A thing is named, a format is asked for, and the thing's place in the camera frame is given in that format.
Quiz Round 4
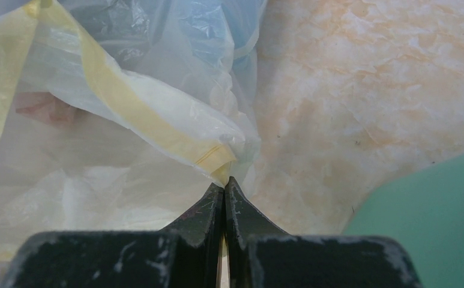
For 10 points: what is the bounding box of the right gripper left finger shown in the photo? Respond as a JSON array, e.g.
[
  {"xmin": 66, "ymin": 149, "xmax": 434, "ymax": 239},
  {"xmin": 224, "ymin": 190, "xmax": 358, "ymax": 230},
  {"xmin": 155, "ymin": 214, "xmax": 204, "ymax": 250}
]
[{"xmin": 1, "ymin": 185, "xmax": 224, "ymax": 287}]

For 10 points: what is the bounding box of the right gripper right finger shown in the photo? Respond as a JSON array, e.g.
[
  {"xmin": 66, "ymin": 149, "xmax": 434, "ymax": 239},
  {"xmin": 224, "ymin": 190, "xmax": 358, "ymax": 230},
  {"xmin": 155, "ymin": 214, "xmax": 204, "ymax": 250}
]
[{"xmin": 224, "ymin": 178, "xmax": 422, "ymax": 287}]

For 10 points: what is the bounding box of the clear yellow-trimmed trash bag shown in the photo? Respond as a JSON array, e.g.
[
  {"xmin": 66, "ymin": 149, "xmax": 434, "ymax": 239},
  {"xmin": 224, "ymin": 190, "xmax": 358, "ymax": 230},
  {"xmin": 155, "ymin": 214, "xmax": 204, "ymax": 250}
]
[{"xmin": 0, "ymin": 0, "xmax": 268, "ymax": 275}]

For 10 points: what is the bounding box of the green plastic trash bin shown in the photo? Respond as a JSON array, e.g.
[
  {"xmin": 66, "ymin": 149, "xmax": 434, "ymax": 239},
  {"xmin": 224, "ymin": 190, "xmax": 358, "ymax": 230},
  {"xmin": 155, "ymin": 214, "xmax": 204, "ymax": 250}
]
[{"xmin": 345, "ymin": 154, "xmax": 464, "ymax": 287}]

